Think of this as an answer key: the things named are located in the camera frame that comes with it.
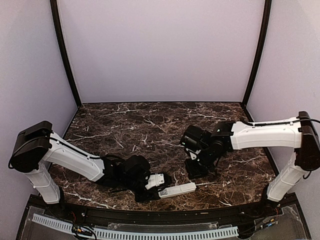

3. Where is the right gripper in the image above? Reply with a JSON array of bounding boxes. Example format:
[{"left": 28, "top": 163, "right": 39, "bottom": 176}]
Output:
[{"left": 184, "top": 146, "right": 217, "bottom": 180}]

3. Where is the white remote control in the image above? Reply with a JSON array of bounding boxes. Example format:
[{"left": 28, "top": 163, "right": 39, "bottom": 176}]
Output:
[{"left": 158, "top": 182, "right": 197, "bottom": 199}]

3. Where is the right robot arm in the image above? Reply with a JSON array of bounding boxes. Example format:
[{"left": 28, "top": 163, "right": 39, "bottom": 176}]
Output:
[{"left": 179, "top": 111, "right": 320, "bottom": 217}]

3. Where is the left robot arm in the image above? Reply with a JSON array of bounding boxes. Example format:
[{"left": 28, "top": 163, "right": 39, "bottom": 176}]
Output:
[{"left": 8, "top": 120, "right": 165, "bottom": 218}]

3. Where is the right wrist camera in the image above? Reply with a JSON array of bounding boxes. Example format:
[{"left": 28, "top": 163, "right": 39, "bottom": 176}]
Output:
[{"left": 184, "top": 148, "right": 201, "bottom": 161}]

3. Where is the black curved table rail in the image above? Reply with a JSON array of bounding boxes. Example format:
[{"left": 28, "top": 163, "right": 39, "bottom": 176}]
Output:
[{"left": 45, "top": 202, "right": 283, "bottom": 229}]

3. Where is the grey slotted cable duct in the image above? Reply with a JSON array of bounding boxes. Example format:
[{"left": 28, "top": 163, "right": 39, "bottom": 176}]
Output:
[{"left": 32, "top": 213, "right": 239, "bottom": 240}]

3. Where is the right black frame post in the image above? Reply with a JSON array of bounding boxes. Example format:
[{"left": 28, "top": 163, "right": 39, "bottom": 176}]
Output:
[{"left": 241, "top": 0, "right": 272, "bottom": 108}]

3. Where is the black frame post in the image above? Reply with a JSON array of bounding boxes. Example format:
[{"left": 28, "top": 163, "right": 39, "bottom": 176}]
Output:
[
  {"left": 241, "top": 0, "right": 272, "bottom": 108},
  {"left": 49, "top": 0, "right": 82, "bottom": 108}
]

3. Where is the left black frame post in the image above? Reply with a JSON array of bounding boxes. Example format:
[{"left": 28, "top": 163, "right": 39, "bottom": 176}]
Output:
[{"left": 49, "top": 0, "right": 82, "bottom": 108}]

